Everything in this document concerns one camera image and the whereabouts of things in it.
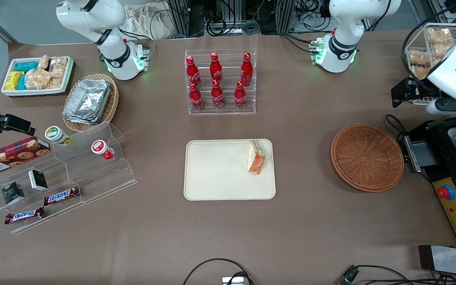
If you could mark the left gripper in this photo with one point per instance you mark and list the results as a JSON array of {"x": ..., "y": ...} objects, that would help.
[{"x": 421, "y": 91}]

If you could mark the triangle sandwich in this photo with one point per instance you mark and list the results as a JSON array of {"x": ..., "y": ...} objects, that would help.
[{"x": 256, "y": 160}]

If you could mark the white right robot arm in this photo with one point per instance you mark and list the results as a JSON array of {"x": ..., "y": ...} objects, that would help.
[{"x": 113, "y": 55}]

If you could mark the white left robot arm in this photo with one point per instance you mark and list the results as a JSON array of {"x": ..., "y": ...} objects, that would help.
[{"x": 342, "y": 39}]

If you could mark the round brown wicker basket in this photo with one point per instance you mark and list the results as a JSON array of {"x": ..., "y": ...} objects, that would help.
[{"x": 366, "y": 158}]

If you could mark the cream plastic tray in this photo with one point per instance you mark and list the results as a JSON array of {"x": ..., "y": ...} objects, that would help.
[{"x": 216, "y": 174}]

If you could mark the oval light wicker basket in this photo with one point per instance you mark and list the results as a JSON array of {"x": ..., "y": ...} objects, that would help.
[{"x": 114, "y": 103}]

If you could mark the bagged fried snack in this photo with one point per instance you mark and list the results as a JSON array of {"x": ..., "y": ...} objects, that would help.
[
  {"x": 418, "y": 72},
  {"x": 443, "y": 49},
  {"x": 419, "y": 58},
  {"x": 439, "y": 35}
]

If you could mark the grey metal lever bar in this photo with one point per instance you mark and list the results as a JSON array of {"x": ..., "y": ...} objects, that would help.
[{"x": 433, "y": 123}]

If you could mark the black sealing machine yellow panel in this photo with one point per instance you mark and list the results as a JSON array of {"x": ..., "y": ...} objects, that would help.
[{"x": 449, "y": 170}]

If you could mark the red emergency stop button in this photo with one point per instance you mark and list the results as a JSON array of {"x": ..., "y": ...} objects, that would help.
[{"x": 445, "y": 192}]

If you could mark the red cola bottle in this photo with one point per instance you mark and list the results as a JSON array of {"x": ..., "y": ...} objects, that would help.
[
  {"x": 193, "y": 71},
  {"x": 196, "y": 98},
  {"x": 240, "y": 97},
  {"x": 215, "y": 67},
  {"x": 246, "y": 68},
  {"x": 217, "y": 95}
]

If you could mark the dark grey metal plate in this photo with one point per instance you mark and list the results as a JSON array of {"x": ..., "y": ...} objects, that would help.
[{"x": 453, "y": 261}]

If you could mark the clear acrylic bottle rack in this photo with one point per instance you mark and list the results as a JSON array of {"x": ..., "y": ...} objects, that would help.
[{"x": 222, "y": 111}]

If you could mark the small silver device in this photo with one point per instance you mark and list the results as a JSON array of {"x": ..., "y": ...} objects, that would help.
[{"x": 232, "y": 281}]

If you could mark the beige cloth bag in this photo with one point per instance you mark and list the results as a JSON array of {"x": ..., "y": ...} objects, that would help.
[{"x": 149, "y": 19}]

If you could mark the red lid yogurt cup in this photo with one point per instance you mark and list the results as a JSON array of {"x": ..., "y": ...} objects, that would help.
[{"x": 101, "y": 149}]

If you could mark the stack of foil trays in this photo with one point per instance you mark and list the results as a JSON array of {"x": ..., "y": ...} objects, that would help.
[{"x": 87, "y": 101}]

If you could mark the clear acrylic stepped stand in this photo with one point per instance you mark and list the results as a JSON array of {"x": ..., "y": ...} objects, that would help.
[{"x": 93, "y": 178}]

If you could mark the clear bag of crackers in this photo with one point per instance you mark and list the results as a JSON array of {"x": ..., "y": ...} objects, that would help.
[
  {"x": 58, "y": 67},
  {"x": 44, "y": 62},
  {"x": 38, "y": 79}
]

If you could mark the green lid yogurt cup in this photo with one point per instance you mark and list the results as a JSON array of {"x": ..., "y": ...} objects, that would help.
[{"x": 57, "y": 135}]

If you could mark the Snickers chocolate bar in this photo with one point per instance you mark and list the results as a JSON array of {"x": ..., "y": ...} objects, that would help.
[
  {"x": 61, "y": 196},
  {"x": 24, "y": 215}
]

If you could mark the small black box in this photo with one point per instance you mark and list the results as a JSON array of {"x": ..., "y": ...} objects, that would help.
[
  {"x": 38, "y": 180},
  {"x": 13, "y": 193}
]

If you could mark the teal snack packet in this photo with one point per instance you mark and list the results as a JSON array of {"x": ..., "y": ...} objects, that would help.
[
  {"x": 21, "y": 82},
  {"x": 27, "y": 66}
]

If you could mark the yellow snack packet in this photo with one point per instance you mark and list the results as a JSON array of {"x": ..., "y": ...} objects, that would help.
[{"x": 14, "y": 81}]

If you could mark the red tartan cookie box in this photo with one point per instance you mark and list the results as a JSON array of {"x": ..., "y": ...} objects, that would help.
[{"x": 12, "y": 156}]

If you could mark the white rectangular snack bin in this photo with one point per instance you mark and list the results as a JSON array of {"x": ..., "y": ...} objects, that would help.
[{"x": 6, "y": 92}]

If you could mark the aluminium frame post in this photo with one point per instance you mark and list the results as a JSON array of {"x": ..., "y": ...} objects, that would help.
[
  {"x": 286, "y": 16},
  {"x": 178, "y": 16}
]

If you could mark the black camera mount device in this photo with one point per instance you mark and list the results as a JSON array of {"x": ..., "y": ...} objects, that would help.
[{"x": 10, "y": 122}]

